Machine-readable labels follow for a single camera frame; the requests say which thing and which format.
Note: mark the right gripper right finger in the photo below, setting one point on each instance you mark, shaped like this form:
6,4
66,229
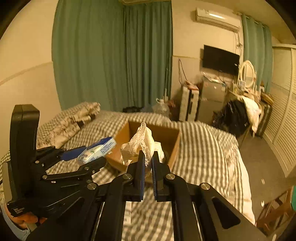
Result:
169,187

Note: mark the white louvred wardrobe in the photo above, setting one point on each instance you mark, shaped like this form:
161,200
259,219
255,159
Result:
280,131

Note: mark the black wall television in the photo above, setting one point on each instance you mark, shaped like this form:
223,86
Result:
220,60

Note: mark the green curtain by wardrobe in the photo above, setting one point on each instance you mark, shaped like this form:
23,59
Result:
258,49

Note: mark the wooden stool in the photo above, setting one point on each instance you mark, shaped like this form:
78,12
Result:
277,212

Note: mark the person's left hand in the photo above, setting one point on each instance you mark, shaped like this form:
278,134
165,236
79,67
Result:
23,220

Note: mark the grey checked bed cover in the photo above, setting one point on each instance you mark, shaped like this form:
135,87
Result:
206,154

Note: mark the grey mini fridge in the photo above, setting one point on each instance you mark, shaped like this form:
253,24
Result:
213,89

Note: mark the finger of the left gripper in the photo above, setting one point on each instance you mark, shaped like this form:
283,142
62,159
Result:
72,153

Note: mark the cream lace cloth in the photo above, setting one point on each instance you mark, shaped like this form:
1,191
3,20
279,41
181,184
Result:
143,141

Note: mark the blue white tissue box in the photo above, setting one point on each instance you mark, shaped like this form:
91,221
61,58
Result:
96,150

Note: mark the brown cardboard box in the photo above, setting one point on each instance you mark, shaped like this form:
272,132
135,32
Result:
168,137

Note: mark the chair with black jacket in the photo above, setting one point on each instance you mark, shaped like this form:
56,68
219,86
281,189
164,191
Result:
232,118

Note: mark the large clear water bottle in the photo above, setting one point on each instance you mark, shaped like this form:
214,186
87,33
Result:
161,108

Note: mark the white suitcase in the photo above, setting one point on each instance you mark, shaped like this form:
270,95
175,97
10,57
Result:
189,103

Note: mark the white air conditioner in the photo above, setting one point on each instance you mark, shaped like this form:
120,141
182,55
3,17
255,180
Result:
217,19

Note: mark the green curtain behind bed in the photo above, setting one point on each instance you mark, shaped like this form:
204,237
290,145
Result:
116,54

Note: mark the floral patterned pillow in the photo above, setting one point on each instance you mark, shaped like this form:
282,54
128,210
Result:
64,126

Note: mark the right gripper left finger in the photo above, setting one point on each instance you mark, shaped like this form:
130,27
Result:
128,187

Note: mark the white padded coat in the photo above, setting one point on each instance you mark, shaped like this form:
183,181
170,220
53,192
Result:
253,112

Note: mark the white oval vanity mirror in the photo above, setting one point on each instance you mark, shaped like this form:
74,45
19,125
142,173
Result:
246,75

